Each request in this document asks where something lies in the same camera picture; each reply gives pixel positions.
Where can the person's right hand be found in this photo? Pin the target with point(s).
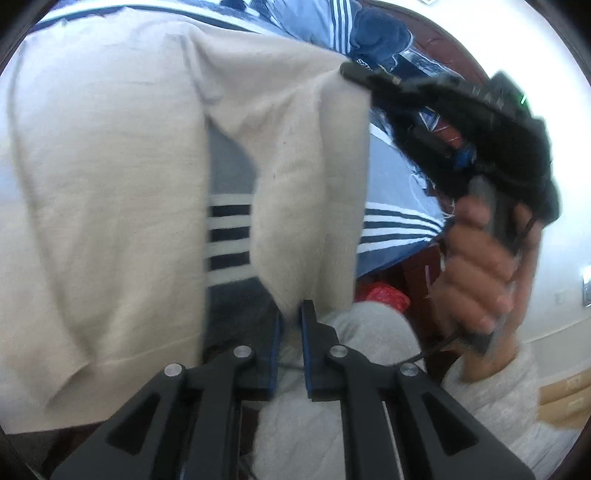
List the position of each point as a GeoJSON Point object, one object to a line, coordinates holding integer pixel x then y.
{"type": "Point", "coordinates": [471, 277]}

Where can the person's light fleece clothing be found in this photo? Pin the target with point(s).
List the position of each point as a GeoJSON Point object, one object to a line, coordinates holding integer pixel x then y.
{"type": "Point", "coordinates": [369, 332]}

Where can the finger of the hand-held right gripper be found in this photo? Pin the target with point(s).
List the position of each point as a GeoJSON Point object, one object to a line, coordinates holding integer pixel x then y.
{"type": "Point", "coordinates": [406, 129]}
{"type": "Point", "coordinates": [392, 85]}

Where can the blue white striped bedsheet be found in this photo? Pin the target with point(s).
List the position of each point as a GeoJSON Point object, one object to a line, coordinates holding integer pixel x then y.
{"type": "Point", "coordinates": [397, 184]}

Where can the person's right forearm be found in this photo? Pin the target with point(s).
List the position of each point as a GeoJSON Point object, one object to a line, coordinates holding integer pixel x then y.
{"type": "Point", "coordinates": [508, 406]}

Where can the blue white striped cloth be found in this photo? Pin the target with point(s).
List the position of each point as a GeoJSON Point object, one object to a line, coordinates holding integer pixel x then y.
{"type": "Point", "coordinates": [314, 23]}

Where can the cream knit garment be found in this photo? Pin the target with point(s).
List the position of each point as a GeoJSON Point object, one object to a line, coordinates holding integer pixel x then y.
{"type": "Point", "coordinates": [115, 184]}

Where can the cardboard box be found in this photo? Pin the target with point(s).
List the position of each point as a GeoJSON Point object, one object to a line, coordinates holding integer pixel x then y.
{"type": "Point", "coordinates": [565, 397]}

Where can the dark wooden headboard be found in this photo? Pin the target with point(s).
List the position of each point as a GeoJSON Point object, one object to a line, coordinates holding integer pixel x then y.
{"type": "Point", "coordinates": [443, 41]}

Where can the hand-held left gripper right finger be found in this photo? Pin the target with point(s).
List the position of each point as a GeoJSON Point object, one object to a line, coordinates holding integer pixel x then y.
{"type": "Point", "coordinates": [305, 350]}

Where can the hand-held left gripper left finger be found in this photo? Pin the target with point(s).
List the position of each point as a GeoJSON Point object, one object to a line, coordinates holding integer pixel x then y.
{"type": "Point", "coordinates": [276, 350]}

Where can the red patterned bag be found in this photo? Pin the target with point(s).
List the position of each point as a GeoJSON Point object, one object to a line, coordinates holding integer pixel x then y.
{"type": "Point", "coordinates": [385, 295]}

